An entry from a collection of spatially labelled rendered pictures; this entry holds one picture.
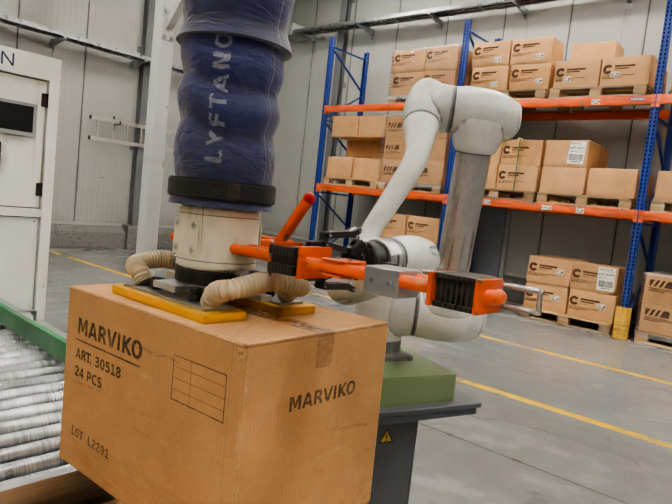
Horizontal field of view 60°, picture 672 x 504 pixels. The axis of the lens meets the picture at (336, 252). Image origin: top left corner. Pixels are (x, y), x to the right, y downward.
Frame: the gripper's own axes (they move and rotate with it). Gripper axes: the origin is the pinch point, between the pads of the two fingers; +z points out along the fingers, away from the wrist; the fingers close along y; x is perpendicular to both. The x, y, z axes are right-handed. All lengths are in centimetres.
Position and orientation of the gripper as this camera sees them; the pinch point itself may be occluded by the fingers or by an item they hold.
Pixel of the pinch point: (305, 260)
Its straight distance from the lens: 108.0
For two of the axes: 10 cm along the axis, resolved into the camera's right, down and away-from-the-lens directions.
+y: -1.0, 9.9, 1.0
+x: -7.3, -1.4, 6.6
